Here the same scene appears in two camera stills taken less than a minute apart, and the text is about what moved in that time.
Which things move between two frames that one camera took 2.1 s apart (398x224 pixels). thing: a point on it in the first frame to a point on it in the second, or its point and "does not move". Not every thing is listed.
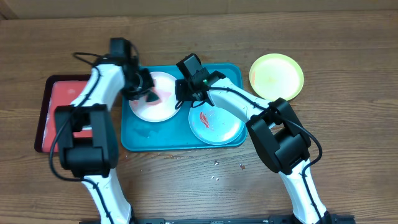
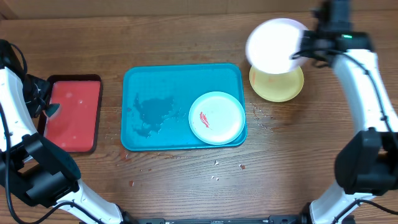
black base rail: (328, 219) does not move
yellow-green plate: (275, 75) does not move
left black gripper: (145, 82) to (43, 84)
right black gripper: (185, 88) to (296, 53)
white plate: (161, 108) to (271, 43)
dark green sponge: (152, 96) to (51, 109)
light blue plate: (215, 126) does not move
